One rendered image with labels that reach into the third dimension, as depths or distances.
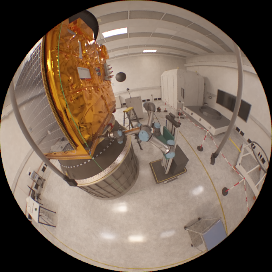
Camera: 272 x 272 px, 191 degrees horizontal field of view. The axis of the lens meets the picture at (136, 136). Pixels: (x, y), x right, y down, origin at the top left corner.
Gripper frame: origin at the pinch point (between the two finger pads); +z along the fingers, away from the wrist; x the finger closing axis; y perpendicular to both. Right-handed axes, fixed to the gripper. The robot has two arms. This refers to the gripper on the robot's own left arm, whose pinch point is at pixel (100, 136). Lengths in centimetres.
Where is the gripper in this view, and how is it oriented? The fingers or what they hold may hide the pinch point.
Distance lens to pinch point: 118.9
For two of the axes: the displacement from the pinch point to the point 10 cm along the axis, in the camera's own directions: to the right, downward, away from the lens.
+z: -9.9, 1.6, 0.5
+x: 0.6, 6.0, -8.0
